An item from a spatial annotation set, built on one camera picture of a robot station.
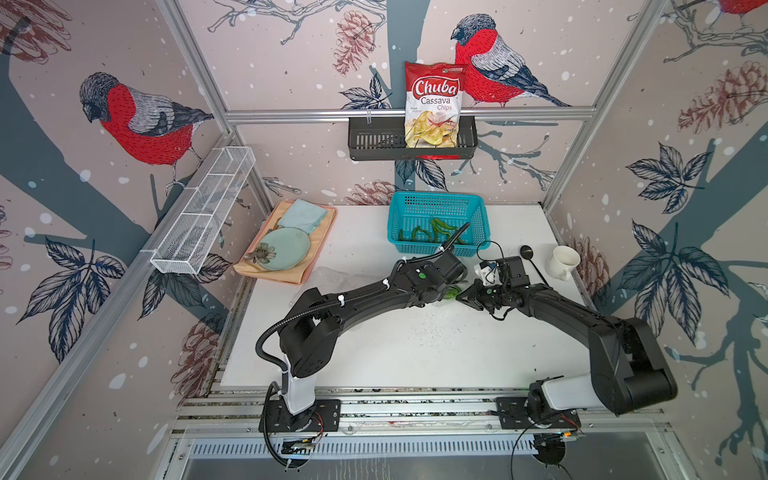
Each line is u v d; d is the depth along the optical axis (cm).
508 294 70
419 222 117
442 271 63
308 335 46
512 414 73
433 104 85
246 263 103
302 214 119
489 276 82
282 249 108
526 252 106
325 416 73
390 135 95
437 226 114
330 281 100
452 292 92
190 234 73
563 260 95
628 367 43
